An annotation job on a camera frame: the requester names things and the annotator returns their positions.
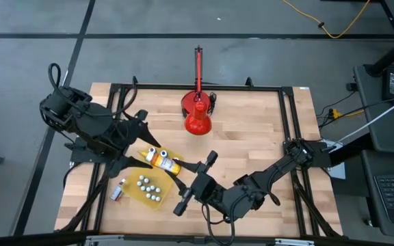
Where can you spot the yellow food coloring bottle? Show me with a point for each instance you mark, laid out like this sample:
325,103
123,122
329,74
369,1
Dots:
144,155

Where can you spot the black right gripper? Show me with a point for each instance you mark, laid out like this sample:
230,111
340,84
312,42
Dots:
205,188

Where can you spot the grey base plate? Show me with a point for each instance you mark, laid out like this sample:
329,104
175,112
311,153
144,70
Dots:
337,171

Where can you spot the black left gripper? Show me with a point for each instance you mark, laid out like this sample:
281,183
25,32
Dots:
123,131

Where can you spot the black side desk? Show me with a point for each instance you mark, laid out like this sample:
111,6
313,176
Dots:
392,130

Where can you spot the orange-red food coloring bottle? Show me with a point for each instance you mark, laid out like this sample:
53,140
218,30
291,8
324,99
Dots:
168,165

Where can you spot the red desk lamp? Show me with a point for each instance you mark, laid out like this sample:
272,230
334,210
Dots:
197,123

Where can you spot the black horizontal rig beam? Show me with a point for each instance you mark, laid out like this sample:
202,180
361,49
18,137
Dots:
197,240

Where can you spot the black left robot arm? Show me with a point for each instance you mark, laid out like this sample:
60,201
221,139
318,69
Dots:
91,119

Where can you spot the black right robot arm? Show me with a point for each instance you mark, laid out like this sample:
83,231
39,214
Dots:
275,171

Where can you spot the black stand leg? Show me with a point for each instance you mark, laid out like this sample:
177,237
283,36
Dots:
392,54

